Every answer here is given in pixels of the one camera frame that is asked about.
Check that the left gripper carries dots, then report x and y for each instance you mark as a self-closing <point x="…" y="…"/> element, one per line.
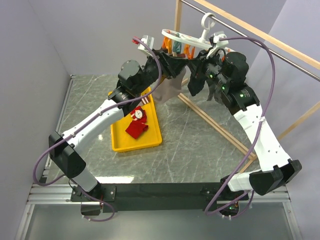
<point x="170" y="66"/>

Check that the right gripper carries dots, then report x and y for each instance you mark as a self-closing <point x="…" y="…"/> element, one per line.
<point x="198" y="63"/>

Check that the grey sock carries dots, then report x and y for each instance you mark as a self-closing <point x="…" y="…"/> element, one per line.
<point x="215" y="90"/>
<point x="169" y="88"/>

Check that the white round clip hanger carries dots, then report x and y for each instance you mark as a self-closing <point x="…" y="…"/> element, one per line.
<point x="182" y="45"/>

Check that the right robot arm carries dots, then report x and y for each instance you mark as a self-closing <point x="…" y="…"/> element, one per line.
<point x="227" y="80"/>

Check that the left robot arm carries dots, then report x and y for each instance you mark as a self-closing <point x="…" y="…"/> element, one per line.
<point x="133" y="80"/>

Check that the navy blue hanging sock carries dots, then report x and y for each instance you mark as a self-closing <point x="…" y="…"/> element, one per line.
<point x="196" y="83"/>

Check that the red white patterned sock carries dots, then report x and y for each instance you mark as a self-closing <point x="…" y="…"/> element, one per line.
<point x="139" y="115"/>

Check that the yellow plastic tray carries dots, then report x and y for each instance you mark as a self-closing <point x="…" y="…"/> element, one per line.
<point x="123" y="142"/>

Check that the black base bar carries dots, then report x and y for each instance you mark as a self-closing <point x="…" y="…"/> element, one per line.
<point x="147" y="197"/>

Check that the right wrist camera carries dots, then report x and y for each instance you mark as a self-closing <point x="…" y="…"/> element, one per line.
<point x="216" y="43"/>

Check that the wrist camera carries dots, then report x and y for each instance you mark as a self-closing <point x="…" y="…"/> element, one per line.
<point x="216" y="43"/>
<point x="147" y="40"/>

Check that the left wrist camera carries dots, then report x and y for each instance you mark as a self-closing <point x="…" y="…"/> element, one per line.
<point x="147" y="40"/>

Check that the wooden rack frame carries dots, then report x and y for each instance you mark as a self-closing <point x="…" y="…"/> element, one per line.
<point x="300" y="120"/>

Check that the aluminium rail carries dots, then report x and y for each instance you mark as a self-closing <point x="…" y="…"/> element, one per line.
<point x="29" y="208"/>

